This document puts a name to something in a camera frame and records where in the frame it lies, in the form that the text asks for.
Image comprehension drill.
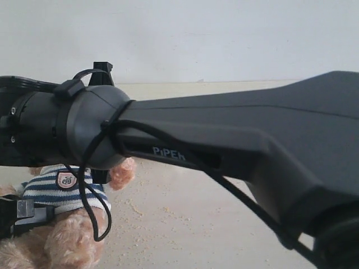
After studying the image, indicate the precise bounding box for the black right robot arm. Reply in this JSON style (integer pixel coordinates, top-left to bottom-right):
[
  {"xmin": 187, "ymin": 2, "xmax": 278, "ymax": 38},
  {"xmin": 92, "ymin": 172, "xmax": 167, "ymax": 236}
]
[{"xmin": 1, "ymin": 62, "xmax": 358, "ymax": 268}]

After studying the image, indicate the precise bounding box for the plush teddy bear striped shirt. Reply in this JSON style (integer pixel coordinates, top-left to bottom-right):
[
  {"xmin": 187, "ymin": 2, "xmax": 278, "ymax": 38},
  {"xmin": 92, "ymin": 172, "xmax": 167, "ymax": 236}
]
[{"xmin": 0, "ymin": 156, "xmax": 137, "ymax": 269}]

